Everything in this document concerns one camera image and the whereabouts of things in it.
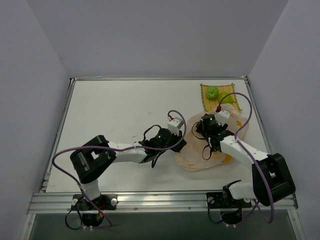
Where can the yellow woven bamboo mat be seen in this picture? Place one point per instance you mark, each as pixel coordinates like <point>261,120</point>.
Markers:
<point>209,103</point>

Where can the green fake apple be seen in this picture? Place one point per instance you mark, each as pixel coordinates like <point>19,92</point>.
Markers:
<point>225,98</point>

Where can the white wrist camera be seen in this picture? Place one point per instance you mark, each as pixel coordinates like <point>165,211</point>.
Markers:
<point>223,116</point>
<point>174,125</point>

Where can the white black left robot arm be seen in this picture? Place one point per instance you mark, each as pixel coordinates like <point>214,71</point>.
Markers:
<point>90,163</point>

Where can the green fake pear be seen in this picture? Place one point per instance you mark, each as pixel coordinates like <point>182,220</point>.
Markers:
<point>212,93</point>

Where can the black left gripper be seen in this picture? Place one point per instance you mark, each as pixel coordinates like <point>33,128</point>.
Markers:
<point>177,143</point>

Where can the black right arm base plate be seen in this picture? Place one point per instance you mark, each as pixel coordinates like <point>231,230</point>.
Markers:
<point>217,200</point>

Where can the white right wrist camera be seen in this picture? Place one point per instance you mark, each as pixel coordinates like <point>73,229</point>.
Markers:
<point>223,116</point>

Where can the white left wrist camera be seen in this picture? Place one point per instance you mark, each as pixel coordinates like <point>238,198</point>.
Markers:
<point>174,125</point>

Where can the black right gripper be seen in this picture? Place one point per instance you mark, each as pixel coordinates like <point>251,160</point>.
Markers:
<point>203,127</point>

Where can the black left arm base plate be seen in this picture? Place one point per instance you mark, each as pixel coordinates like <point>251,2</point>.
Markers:
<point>103,202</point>

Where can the aluminium front frame rail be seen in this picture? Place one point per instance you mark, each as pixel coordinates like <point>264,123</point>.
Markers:
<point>127,202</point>

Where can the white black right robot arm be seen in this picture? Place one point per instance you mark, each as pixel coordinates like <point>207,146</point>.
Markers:
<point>271,177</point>

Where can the translucent printed plastic bag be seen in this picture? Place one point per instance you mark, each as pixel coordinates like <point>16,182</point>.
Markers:
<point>194,156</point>

